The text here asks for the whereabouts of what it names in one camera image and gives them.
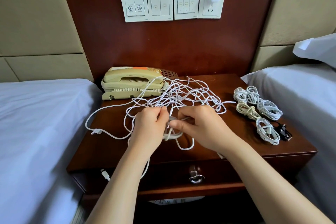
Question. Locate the person's right hand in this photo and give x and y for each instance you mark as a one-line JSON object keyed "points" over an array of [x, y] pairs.
{"points": [[207, 126]]}

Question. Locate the person's left hand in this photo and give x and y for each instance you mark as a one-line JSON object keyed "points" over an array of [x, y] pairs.
{"points": [[149, 132]]}

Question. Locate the dark wooden drawer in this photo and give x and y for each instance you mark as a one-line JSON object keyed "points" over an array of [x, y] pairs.
{"points": [[168, 176]]}

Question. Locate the person's left forearm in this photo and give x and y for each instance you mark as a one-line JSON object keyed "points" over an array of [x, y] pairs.
{"points": [[118, 192]]}

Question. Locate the person's right forearm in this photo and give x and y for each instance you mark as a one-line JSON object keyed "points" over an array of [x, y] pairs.
{"points": [[273, 184]]}

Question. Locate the wooden nightstand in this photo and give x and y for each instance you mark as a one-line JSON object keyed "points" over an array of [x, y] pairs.
{"points": [[236, 132]]}

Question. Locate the white crumpled bag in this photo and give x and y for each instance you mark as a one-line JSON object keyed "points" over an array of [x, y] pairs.
{"points": [[176, 199]]}

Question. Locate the left bed white sheet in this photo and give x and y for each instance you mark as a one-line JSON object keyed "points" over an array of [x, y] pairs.
{"points": [[42, 142]]}

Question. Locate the white pillow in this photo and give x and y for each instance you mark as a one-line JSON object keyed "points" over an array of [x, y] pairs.
{"points": [[320, 50]]}

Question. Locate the beige padded headboard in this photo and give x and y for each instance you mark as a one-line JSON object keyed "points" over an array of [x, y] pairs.
{"points": [[302, 6], [36, 16]]}

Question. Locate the dark wooden wall panel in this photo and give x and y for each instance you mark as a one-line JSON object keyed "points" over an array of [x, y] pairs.
{"points": [[168, 45]]}

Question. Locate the white triple rocker wall switch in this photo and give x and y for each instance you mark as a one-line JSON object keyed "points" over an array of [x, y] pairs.
{"points": [[186, 5]]}

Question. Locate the white two-button wall switch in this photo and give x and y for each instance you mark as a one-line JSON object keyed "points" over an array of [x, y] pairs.
{"points": [[134, 7]]}

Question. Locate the white double rocker wall switch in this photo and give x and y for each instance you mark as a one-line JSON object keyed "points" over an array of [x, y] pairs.
{"points": [[160, 6]]}

